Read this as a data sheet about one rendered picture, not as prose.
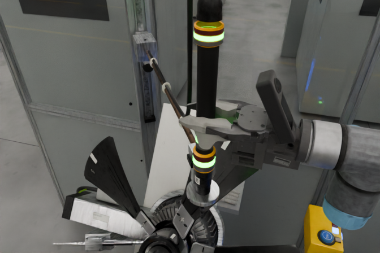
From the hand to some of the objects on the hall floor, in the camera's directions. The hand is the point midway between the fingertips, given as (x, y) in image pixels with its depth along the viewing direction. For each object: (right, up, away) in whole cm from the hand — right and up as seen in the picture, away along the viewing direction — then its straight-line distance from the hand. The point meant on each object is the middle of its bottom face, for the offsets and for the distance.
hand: (190, 110), depth 51 cm
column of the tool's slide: (-20, -99, +150) cm, 180 cm away
